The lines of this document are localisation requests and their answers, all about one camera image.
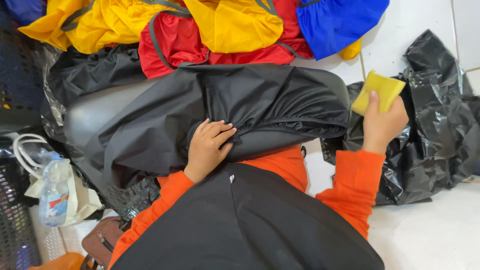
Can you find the person's right hand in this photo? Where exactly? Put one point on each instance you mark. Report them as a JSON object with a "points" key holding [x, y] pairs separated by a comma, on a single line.
{"points": [[380, 125]]}

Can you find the person's left hand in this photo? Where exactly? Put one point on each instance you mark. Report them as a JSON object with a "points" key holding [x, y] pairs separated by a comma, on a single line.
{"points": [[204, 150]]}

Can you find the yellow fabric pouch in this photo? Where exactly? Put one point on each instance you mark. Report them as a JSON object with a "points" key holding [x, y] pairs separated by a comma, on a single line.
{"points": [[382, 88]]}

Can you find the black fabric seat cover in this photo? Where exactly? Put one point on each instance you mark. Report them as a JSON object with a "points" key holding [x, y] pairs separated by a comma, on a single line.
{"points": [[240, 97]]}

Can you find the small yellow fabric piece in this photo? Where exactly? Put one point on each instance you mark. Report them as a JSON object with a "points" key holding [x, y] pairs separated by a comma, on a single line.
{"points": [[351, 50]]}

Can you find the person's black apron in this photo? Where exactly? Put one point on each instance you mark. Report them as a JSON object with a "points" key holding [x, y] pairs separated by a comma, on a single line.
{"points": [[243, 225]]}

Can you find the red fabric cover grey trim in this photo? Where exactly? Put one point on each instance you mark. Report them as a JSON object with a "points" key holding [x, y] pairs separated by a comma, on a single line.
{"points": [[176, 43]]}

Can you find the blue fabric cover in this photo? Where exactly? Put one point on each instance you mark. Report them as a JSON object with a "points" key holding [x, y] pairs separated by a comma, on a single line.
{"points": [[337, 20]]}

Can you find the grey motorcycle seat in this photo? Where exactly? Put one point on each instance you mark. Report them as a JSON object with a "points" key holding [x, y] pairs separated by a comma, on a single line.
{"points": [[90, 116]]}

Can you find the yellow fabric cover grey trim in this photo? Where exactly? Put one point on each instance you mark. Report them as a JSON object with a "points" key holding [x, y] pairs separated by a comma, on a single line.
{"points": [[232, 26], [101, 22]]}

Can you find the white tote bag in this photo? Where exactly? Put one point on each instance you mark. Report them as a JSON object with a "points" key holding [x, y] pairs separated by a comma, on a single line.
{"points": [[84, 202]]}

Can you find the brown zippered bag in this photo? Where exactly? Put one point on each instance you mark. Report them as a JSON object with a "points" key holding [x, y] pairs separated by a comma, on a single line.
{"points": [[101, 242]]}

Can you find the clear plastic water bottle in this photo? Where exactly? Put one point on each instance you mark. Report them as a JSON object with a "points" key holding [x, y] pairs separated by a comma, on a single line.
{"points": [[54, 191]]}

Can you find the orange plastic bag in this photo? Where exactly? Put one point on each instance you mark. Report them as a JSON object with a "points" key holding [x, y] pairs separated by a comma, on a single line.
{"points": [[62, 262]]}

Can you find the black perforated basket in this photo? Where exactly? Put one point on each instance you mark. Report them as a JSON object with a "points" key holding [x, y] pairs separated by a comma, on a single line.
{"points": [[20, 75], [15, 225]]}

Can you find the dark blue fabric piece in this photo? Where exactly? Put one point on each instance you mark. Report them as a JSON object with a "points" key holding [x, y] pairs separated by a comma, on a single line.
{"points": [[24, 9]]}

